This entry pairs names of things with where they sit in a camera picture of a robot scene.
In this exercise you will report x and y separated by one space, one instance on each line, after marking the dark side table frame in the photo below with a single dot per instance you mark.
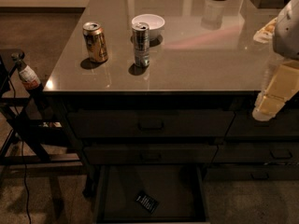
49 144

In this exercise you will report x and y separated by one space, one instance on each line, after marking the middle right drawer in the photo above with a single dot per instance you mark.
263 152

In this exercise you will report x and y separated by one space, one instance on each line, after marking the middle left drawer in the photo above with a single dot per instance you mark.
149 153

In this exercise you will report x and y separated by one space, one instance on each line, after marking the bottom right drawer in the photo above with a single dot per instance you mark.
257 173

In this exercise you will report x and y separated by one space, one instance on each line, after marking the top right drawer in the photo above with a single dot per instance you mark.
285 125

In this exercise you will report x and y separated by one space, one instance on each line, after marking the gold soda can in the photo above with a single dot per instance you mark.
93 34

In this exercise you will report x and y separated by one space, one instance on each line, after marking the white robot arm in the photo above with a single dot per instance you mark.
285 42

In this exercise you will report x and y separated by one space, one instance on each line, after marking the dark rxbar blueberry wrapper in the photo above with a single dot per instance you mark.
146 201

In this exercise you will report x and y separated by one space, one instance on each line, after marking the white bowl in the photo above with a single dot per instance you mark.
156 24

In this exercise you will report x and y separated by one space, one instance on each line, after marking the top left drawer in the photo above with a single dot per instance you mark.
150 123

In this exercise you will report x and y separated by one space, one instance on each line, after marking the cola bottle red label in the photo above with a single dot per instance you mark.
30 81

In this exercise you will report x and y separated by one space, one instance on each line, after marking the open bottom drawer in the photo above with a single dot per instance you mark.
177 188

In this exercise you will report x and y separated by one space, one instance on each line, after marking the slim silver energy can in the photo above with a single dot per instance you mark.
141 42

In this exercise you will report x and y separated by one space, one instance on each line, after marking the dark counter cabinet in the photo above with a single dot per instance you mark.
204 59

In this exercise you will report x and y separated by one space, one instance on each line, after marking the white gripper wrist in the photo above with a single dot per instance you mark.
288 32

